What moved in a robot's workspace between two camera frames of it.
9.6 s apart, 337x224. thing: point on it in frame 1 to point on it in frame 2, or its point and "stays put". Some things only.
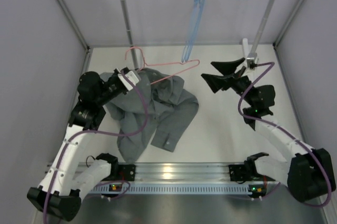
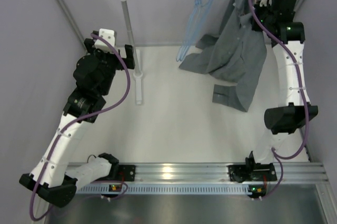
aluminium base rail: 183,173 stays put
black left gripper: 116,82 to 110,54
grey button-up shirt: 170,108 to 237,54
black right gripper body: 237,78 to 259,17
